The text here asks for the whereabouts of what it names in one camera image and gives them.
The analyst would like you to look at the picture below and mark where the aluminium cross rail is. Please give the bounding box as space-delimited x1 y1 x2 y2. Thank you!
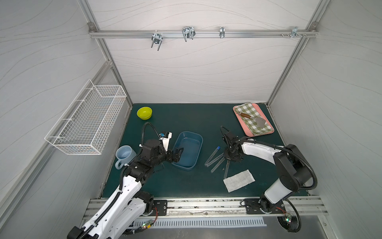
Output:
89 29 319 39

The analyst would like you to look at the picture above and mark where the light blue mug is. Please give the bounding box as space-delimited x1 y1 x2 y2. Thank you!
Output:
115 145 137 170

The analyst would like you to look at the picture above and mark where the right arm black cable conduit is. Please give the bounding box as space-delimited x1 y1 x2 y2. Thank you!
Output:
220 125 318 191

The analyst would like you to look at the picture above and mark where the blue plastic tub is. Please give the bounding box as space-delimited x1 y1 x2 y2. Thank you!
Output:
172 131 204 171

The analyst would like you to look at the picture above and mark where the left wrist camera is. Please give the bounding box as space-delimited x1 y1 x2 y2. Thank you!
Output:
159 131 172 151

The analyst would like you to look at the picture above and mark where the white gauze wipe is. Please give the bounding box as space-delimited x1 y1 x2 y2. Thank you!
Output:
223 170 255 193

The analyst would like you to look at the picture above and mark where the metal clamp hook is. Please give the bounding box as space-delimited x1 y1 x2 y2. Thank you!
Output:
280 27 307 39
182 26 196 42
219 26 225 39
151 33 163 51

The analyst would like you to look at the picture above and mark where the white wire basket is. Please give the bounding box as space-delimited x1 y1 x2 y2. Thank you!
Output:
44 79 126 155

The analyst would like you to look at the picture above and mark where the blue capped test tube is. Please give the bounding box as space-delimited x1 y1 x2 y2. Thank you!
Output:
205 146 220 166

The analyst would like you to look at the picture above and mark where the yellow green bowl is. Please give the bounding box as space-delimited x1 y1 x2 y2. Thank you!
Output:
137 107 153 120

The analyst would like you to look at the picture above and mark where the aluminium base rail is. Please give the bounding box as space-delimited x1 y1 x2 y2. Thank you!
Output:
82 195 329 219

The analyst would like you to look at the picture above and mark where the clear test tube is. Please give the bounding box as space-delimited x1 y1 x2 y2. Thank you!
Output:
206 153 224 167
223 159 231 179
210 157 225 173

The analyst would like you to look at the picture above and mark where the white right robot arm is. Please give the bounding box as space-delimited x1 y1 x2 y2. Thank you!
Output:
222 131 318 214

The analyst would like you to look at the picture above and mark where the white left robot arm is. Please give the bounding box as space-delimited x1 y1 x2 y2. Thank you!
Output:
67 138 184 239

